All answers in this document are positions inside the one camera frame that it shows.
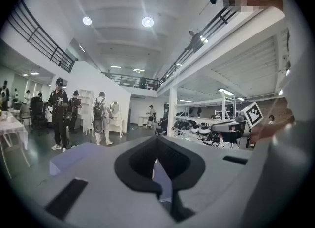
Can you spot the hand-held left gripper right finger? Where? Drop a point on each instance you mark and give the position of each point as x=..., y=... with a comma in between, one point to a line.
x=216, y=177

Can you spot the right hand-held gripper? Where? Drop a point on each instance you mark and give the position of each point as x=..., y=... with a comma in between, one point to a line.
x=253, y=115

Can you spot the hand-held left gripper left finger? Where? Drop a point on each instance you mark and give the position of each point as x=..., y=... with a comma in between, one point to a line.
x=103, y=180

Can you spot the person's right forearm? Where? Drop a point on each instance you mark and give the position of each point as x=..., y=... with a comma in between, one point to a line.
x=275, y=123

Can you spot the white metal shelf rack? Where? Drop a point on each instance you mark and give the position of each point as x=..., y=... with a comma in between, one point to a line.
x=223, y=106

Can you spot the white round device black centre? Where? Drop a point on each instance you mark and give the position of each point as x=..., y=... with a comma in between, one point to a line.
x=204, y=130
x=195, y=129

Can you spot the blue tablecloth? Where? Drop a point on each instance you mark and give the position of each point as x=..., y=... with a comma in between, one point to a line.
x=73, y=158

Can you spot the white vanity table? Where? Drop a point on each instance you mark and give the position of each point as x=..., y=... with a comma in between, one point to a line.
x=115, y=123

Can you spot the small white desk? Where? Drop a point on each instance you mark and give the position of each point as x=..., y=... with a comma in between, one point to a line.
x=142, y=121

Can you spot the person's white shirt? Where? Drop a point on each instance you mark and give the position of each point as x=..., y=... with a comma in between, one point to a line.
x=302, y=148

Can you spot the white bookshelf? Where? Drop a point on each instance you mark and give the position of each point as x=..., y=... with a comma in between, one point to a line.
x=86, y=99

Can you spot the black office chair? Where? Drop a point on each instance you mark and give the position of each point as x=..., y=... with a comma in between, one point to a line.
x=38, y=111

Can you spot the grey chair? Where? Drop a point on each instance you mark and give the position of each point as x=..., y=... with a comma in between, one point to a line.
x=24, y=113

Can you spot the black metal railing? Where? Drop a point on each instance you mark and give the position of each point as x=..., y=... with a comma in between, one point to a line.
x=130, y=75
x=71, y=66
x=225, y=15

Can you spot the round ceiling lamp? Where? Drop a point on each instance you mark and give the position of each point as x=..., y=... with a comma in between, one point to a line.
x=87, y=21
x=147, y=22

